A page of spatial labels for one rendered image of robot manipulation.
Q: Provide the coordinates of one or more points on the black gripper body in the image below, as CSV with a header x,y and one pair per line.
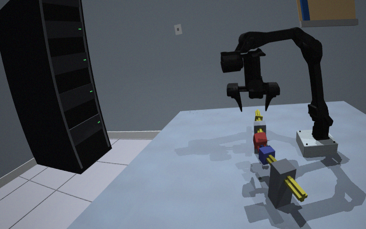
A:
x,y
233,89

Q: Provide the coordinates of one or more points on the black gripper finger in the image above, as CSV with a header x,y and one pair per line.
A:
x,y
268,99
238,99

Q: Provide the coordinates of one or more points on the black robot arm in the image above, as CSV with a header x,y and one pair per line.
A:
x,y
312,53

